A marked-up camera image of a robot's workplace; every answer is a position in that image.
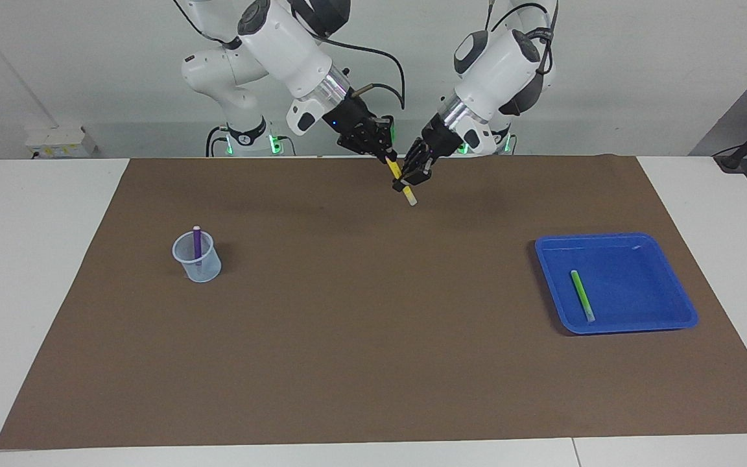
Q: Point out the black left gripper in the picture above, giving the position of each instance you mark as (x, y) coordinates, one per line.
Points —
(438, 139)

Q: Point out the purple marker pen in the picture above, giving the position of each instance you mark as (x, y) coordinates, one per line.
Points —
(197, 243)

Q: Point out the yellow marker pen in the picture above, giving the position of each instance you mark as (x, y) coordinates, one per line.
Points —
(410, 196)

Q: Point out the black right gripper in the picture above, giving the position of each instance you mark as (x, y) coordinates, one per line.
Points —
(354, 126)

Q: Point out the green marker pen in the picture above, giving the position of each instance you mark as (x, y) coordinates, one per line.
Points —
(582, 295)

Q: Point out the brown table mat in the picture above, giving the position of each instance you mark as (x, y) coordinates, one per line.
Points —
(373, 337)

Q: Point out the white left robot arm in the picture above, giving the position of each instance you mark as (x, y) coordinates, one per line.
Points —
(497, 65)

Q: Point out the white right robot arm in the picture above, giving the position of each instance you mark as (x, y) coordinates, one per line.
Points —
(283, 45)

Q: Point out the white power strip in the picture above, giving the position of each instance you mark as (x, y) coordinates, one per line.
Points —
(59, 143)

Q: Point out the clear plastic cup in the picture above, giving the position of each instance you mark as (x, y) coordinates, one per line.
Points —
(203, 269)

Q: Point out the blue plastic tray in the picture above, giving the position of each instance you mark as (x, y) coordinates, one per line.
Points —
(633, 285)

